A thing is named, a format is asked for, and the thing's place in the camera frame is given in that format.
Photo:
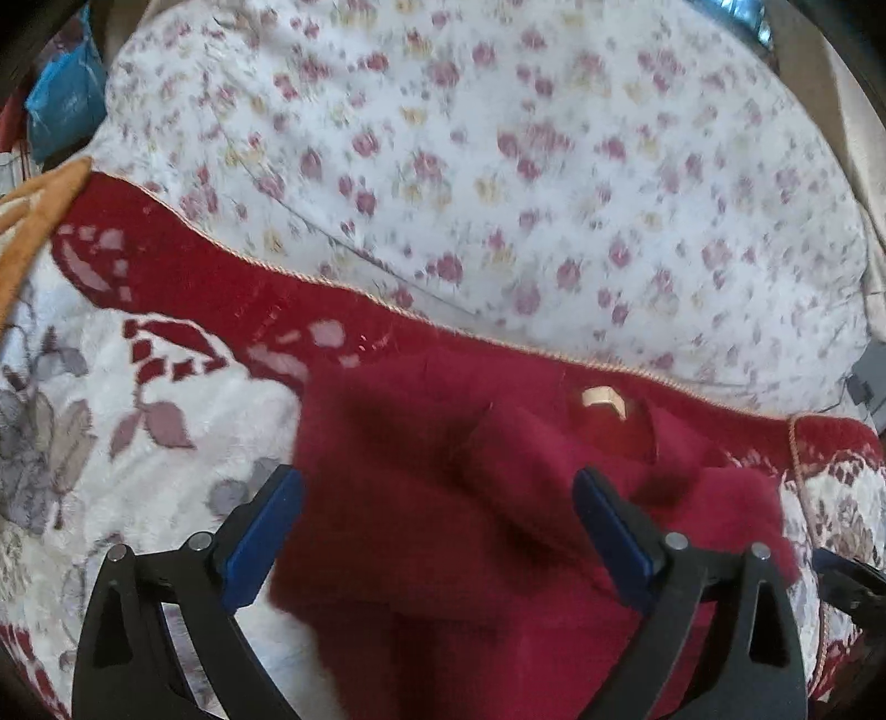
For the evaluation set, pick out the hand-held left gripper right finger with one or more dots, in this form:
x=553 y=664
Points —
x=616 y=540

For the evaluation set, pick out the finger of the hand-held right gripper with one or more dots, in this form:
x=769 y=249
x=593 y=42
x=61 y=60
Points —
x=855 y=581

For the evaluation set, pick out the white rose print quilt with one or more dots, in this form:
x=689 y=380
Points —
x=484 y=173

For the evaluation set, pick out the beige curtain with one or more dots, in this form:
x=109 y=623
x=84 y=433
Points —
x=830 y=104

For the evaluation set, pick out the blue plastic bag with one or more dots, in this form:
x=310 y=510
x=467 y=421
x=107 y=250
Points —
x=66 y=104

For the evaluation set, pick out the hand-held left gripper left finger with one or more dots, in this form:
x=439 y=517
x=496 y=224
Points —
x=259 y=547

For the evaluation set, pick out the black power adapter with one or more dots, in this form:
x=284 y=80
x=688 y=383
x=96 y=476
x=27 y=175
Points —
x=862 y=390

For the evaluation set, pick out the red and white floral blanket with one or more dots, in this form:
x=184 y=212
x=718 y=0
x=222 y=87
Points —
x=138 y=388

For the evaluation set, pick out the red knit garment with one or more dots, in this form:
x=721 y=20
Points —
x=415 y=519

